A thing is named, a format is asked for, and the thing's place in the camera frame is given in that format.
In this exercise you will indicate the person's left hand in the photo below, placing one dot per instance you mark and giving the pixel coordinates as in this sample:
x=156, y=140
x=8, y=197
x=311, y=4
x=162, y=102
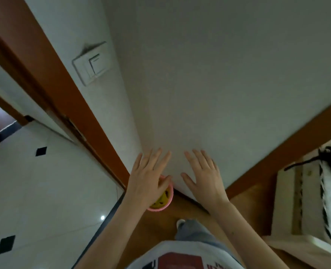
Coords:
x=146, y=182

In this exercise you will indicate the white wooden wardrobe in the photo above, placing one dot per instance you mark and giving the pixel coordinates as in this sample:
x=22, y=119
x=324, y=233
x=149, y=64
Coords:
x=280, y=154

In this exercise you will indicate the white wall light switch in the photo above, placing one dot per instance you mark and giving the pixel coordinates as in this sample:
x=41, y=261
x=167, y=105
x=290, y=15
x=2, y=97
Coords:
x=94, y=64

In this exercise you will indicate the person's right hand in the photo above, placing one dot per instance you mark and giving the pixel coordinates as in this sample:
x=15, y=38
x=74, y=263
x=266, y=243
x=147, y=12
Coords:
x=207, y=184

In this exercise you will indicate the person's grey right shoe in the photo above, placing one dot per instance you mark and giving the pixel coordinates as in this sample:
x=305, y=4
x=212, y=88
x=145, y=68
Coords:
x=180, y=223

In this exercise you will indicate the pink plastic waste basket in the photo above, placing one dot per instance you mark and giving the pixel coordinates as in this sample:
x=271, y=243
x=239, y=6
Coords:
x=165, y=207

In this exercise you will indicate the person's right forearm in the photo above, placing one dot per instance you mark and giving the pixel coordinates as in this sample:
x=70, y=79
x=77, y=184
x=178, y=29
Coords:
x=246, y=238

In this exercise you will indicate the brown hallway door frame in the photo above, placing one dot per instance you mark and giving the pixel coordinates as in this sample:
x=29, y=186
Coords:
x=2, y=105

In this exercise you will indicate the person's left forearm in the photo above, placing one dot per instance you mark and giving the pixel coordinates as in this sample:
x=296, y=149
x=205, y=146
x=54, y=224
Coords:
x=115, y=238

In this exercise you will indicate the black door threshold strip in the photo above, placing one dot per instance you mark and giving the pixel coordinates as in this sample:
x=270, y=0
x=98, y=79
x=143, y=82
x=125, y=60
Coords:
x=103, y=229

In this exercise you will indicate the black hallway baseboard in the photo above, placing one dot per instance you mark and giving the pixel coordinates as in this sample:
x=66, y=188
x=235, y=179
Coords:
x=5, y=134

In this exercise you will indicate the person's blue jeans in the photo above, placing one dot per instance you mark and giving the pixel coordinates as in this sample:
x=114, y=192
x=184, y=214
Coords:
x=196, y=232

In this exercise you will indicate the brown wooden door frame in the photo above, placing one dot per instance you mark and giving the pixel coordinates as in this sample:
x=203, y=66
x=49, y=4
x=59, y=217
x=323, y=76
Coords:
x=56, y=81

